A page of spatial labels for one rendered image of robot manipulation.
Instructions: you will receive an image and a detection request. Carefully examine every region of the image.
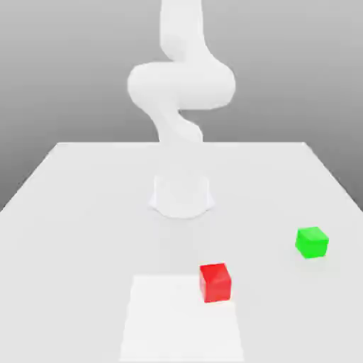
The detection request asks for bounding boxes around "small red cube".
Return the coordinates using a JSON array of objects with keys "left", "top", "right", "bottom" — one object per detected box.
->
[{"left": 199, "top": 262, "right": 233, "bottom": 303}]

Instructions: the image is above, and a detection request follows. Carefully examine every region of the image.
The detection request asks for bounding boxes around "small green cube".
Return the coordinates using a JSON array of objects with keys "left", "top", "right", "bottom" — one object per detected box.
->
[{"left": 294, "top": 225, "right": 330, "bottom": 259}]

